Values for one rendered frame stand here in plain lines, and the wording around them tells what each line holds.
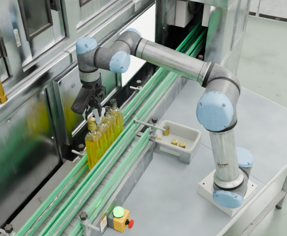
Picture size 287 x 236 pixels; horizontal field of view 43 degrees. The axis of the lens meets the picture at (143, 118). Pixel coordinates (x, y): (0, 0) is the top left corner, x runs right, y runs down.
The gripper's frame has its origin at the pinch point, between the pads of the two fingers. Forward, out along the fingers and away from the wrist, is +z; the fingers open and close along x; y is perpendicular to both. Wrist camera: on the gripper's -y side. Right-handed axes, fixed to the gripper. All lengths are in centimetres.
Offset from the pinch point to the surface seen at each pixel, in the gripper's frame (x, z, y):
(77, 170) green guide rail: 3.2, 21.5, -9.4
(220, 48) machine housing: -22, 18, 113
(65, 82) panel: 11.9, -14.3, 2.0
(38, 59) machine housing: 16.1, -27.8, -5.7
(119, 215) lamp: -20.3, 30.7, -16.0
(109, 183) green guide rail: -13.7, 19.4, -11.1
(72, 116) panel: 12.5, 4.6, 3.6
